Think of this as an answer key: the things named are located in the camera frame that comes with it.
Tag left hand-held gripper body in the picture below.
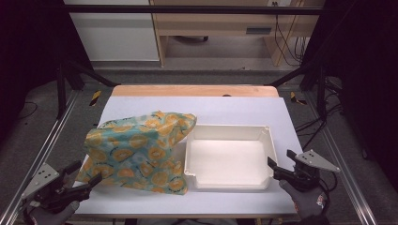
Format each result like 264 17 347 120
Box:
21 162 92 215

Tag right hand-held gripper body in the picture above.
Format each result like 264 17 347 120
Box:
274 149 341 192

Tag white plastic tray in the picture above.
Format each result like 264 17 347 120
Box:
183 124 279 191

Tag orange patterned teal cloth bag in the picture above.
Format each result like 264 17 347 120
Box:
75 111 198 196

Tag person's left hand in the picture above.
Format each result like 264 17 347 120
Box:
24 201 81 225

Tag person's right hand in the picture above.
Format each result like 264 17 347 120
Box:
279 180 329 219

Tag yellow black tape marker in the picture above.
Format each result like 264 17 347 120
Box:
89 90 103 107
289 91 308 106

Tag black curtain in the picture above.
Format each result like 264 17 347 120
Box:
0 0 95 142
299 0 398 191

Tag white cabinet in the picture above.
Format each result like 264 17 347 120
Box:
63 0 161 62

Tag wooden desk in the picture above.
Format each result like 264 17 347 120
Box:
149 0 327 68

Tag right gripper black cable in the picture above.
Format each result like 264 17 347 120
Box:
318 171 340 209

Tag black floor cables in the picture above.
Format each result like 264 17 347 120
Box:
295 77 344 152

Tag thin black floor cable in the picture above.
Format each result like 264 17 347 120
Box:
18 100 39 120

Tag black frame stand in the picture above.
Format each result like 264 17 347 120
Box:
55 60 121 120
265 60 329 122

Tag hanging black cables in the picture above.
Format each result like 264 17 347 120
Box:
272 1 310 68

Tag black horizontal frame bar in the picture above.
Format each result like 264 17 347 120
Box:
62 4 325 16

